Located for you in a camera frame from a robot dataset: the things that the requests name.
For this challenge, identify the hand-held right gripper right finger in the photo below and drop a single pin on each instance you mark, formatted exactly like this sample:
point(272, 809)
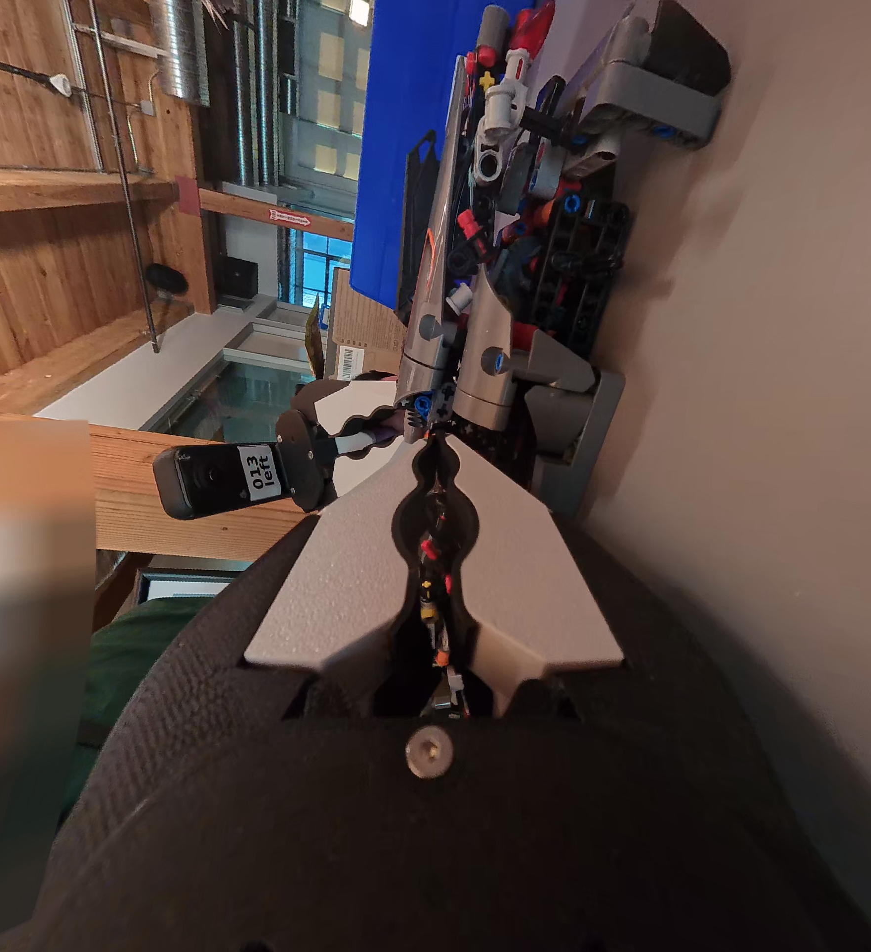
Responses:
point(540, 595)

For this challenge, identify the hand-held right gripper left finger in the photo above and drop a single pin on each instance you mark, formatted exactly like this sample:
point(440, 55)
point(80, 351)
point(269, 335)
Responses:
point(339, 580)

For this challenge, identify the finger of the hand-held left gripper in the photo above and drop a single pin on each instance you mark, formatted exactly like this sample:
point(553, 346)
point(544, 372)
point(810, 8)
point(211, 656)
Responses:
point(354, 401)
point(365, 442)

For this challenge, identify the lego car model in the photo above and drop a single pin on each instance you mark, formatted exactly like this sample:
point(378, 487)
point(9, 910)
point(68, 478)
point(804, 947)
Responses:
point(487, 349)

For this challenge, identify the green printed packet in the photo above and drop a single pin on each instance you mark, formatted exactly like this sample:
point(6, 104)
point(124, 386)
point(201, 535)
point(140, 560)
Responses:
point(315, 338)

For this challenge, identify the brown cardboard box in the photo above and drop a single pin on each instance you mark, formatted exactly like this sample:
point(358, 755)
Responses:
point(361, 327)

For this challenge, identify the framed picture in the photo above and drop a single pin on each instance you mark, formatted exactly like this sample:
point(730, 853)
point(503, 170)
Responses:
point(182, 587)

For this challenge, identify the blue plastic bin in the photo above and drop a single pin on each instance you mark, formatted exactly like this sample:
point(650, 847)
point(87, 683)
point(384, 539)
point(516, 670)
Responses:
point(391, 149)

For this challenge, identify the red wall sign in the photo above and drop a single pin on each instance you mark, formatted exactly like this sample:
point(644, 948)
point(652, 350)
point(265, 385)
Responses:
point(289, 217)

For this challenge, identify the corrugated metal duct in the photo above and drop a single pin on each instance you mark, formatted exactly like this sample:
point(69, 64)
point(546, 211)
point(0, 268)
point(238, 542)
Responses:
point(179, 52)

